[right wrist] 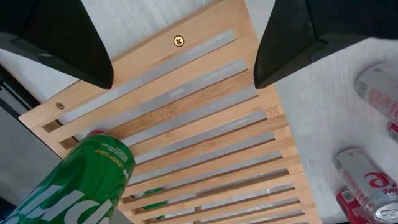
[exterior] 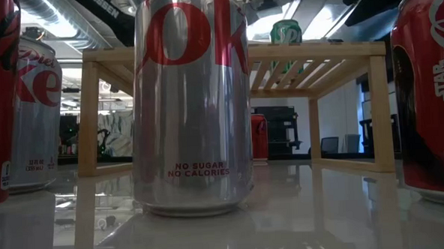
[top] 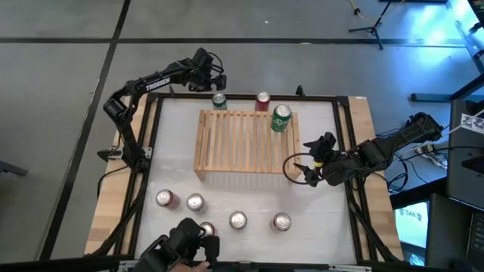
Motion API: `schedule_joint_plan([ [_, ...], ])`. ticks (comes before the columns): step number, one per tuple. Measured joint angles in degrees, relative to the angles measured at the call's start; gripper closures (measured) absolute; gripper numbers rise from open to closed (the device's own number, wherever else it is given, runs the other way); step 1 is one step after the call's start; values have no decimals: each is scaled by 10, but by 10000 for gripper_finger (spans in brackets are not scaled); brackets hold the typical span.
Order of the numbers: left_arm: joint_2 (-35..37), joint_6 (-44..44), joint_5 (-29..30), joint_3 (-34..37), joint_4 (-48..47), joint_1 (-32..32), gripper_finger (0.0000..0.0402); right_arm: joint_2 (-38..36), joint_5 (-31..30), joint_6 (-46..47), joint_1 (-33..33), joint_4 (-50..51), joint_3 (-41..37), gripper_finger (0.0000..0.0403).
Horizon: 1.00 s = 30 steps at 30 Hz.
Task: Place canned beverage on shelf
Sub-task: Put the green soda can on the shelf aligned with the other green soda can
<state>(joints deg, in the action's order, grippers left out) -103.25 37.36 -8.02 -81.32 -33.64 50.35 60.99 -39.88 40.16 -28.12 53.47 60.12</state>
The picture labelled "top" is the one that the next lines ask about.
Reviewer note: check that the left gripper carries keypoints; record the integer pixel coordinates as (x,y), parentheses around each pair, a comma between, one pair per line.
(204,73)

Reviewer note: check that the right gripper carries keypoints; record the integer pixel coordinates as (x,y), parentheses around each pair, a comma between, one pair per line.
(327,166)

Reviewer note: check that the green Sprite can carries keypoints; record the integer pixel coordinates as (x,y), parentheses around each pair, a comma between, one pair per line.
(219,101)
(281,121)

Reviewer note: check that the red Star Wars Coca-Cola can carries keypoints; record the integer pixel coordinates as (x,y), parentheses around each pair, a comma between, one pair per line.
(281,222)

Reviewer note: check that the silver Diet Coke can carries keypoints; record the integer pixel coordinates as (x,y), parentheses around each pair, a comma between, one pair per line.
(238,220)
(195,202)

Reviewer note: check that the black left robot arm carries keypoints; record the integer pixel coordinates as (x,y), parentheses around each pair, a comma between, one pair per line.
(159,83)

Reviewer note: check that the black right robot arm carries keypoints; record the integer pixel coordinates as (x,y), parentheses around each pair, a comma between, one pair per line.
(378,151)

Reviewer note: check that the wooden slatted shelf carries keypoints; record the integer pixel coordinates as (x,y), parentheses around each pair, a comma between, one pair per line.
(234,143)

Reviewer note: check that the white table cover sheet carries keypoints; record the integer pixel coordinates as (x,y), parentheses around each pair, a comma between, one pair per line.
(246,245)

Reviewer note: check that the person's foot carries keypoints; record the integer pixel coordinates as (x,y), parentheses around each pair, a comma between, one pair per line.
(433,155)

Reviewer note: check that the black desk leg bar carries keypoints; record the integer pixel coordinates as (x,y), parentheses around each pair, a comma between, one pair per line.
(431,97)

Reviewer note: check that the black tripod stand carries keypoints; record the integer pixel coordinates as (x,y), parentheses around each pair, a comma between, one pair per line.
(375,29)

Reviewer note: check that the black computer housing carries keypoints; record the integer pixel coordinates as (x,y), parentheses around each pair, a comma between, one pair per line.
(446,234)

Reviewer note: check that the black equipment case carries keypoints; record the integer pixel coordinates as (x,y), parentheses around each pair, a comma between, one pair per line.
(465,181)

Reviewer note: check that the person's hand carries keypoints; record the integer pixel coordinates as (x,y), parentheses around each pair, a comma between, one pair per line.
(193,267)

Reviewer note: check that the white logo sticker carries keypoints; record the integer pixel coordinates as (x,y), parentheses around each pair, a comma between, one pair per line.
(474,124)

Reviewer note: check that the dark stand foot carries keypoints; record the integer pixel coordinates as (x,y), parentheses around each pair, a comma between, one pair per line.
(11,168)

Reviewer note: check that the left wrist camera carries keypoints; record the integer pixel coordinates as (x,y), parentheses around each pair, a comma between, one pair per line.
(202,56)

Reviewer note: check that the black frame clamp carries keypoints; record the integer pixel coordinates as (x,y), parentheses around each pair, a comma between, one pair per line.
(172,91)
(300,91)

